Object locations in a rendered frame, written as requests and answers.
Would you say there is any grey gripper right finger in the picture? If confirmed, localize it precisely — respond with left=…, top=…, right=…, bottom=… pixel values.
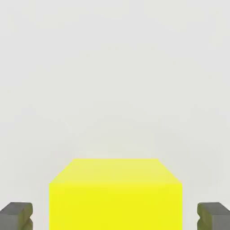
left=197, top=202, right=230, bottom=230

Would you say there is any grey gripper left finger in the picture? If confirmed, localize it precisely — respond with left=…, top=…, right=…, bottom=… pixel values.
left=0, top=202, right=34, bottom=230

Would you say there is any small yellow cube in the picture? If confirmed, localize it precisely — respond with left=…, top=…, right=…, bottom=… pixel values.
left=49, top=158, right=183, bottom=230

